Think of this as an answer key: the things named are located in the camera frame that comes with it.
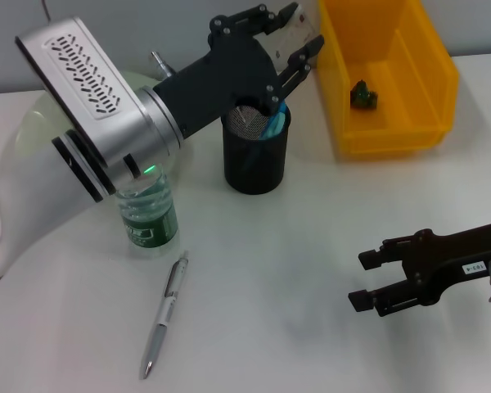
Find left gripper cable with plug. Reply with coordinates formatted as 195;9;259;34
149;51;175;81

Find green plastic wrapper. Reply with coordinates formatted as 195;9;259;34
349;77;381;111

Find pale green wavy glass plate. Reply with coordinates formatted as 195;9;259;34
15;70;191;175

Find black mesh pen holder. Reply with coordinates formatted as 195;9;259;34
222;97;292;196

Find yellow plastic bin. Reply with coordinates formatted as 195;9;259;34
315;0;461;156

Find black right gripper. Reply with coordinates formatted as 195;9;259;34
347;219;491;317

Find blue scissors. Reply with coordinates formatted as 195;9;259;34
239;102;291;173

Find clear water bottle green label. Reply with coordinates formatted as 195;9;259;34
114;163;180;258

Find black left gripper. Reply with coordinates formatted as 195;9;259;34
153;2;325;138

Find silver ballpoint pen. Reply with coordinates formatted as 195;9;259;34
141;250;191;380

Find clear plastic ruler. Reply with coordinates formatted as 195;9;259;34
268;10;318;62

